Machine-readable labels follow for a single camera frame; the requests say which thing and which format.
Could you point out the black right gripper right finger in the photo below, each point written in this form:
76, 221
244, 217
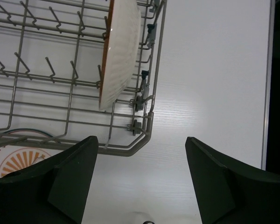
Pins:
229, 191

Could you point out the grey wire dish rack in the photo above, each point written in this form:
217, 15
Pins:
51, 55

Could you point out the white plate with sunburst pattern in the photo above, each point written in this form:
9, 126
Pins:
13, 158

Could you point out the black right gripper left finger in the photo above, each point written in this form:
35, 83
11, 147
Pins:
52, 191

